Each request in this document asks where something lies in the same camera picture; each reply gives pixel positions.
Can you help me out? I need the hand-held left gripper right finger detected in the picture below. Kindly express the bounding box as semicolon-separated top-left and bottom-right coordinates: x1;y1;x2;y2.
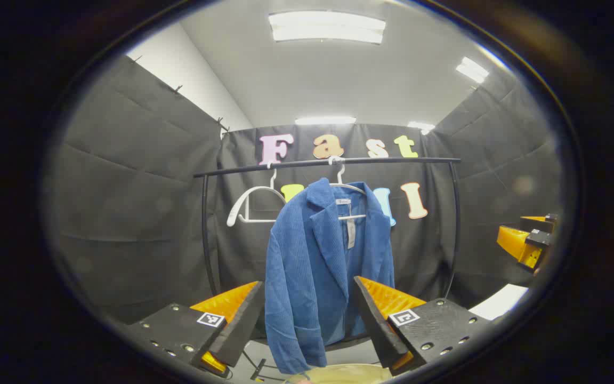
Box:
352;276;492;373

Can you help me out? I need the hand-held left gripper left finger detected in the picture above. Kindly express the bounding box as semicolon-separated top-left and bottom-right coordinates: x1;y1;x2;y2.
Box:
125;281;265;378

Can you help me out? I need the beige laundry hamper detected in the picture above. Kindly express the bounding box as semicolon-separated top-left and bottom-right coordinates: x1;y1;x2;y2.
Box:
285;364;394;384

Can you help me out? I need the blue corduroy jacket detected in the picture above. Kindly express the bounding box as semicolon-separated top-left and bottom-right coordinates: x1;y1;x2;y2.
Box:
264;178;396;375

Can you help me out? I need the white plastic hanger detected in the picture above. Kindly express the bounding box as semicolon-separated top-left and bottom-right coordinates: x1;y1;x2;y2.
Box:
226;162;286;227
328;156;367;221

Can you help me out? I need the black metal clothes rack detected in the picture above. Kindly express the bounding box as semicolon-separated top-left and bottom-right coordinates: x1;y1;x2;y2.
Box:
193;156;462;382

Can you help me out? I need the white board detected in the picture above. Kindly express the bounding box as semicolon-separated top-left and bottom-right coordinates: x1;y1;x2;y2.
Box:
468;284;529;321

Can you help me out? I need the large ceiling light panel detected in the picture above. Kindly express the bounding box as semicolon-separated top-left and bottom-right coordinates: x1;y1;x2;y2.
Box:
268;10;387;45

